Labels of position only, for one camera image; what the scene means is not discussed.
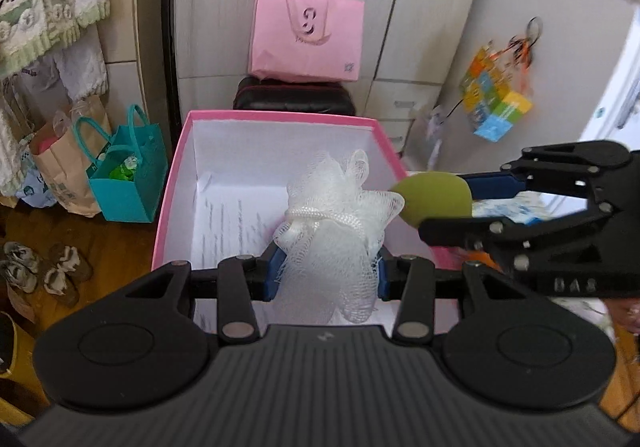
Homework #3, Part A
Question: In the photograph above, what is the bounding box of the white hanging garment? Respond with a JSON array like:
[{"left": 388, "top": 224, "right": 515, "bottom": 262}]
[{"left": 52, "top": 30, "right": 109, "bottom": 103}]

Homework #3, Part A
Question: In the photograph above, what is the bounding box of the orange string ornament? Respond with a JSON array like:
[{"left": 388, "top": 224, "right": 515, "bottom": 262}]
[{"left": 492, "top": 17, "right": 544, "bottom": 93}]

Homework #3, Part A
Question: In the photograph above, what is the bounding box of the black suitcase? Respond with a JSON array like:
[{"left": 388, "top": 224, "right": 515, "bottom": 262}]
[{"left": 232, "top": 76, "right": 357, "bottom": 117}]

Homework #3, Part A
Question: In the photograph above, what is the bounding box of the pink paper shopping bag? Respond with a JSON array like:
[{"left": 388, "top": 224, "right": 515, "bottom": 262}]
[{"left": 250, "top": 0, "right": 366, "bottom": 84}]

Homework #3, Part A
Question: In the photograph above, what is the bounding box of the blue white patterned cloth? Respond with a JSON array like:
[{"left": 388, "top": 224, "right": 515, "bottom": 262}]
[{"left": 471, "top": 191, "right": 558, "bottom": 228}]

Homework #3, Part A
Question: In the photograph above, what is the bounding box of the white mesh bath sponge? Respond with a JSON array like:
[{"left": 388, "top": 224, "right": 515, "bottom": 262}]
[{"left": 272, "top": 150, "right": 405, "bottom": 325}]

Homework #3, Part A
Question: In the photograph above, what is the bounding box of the grey worn shoe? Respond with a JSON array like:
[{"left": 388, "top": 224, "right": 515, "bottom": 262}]
[{"left": 0, "top": 241, "right": 42, "bottom": 294}]

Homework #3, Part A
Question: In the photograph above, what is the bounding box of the teal plastic tote bag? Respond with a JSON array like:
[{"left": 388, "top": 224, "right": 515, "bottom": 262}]
[{"left": 74, "top": 104, "right": 168, "bottom": 224}]

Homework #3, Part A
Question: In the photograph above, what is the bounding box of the pink cardboard box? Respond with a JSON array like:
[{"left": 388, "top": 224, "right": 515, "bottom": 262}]
[{"left": 151, "top": 110, "right": 463, "bottom": 334}]

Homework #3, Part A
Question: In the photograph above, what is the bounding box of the floral bed sheet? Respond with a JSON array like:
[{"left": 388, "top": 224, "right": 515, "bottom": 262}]
[{"left": 432, "top": 247, "right": 640, "bottom": 428}]

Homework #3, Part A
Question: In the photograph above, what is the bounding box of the green round sponge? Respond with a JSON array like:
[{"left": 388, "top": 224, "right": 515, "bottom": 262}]
[{"left": 390, "top": 171, "right": 473, "bottom": 229}]

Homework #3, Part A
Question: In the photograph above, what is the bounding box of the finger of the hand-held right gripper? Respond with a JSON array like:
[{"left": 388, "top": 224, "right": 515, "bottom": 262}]
[
  {"left": 457, "top": 140, "right": 632, "bottom": 202},
  {"left": 418, "top": 201, "right": 616, "bottom": 274}
]

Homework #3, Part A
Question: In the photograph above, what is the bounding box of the pair of small sandals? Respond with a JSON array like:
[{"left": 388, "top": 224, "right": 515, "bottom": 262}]
[{"left": 42, "top": 243, "right": 94, "bottom": 308}]

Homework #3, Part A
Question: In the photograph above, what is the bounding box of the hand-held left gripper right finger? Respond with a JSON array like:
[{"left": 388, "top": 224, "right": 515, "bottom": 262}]
[{"left": 377, "top": 253, "right": 506, "bottom": 346}]

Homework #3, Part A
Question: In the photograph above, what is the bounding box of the blue patterned bag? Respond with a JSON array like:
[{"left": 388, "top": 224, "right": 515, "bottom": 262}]
[{"left": 15, "top": 171, "right": 57, "bottom": 208}]

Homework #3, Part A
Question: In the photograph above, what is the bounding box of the small translucent bag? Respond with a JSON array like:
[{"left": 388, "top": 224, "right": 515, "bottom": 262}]
[{"left": 414, "top": 106, "right": 447, "bottom": 169}]

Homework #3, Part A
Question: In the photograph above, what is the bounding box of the brown paper bag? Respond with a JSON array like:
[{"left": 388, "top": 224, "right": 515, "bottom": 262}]
[{"left": 27, "top": 94, "right": 113, "bottom": 218}]

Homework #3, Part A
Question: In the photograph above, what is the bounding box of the colourful cube box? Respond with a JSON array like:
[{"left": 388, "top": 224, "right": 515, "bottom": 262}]
[{"left": 460, "top": 44, "right": 533, "bottom": 143}]

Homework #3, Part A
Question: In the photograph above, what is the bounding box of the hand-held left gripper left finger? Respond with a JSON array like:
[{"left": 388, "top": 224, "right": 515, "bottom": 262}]
[{"left": 125, "top": 245, "right": 287, "bottom": 345}]

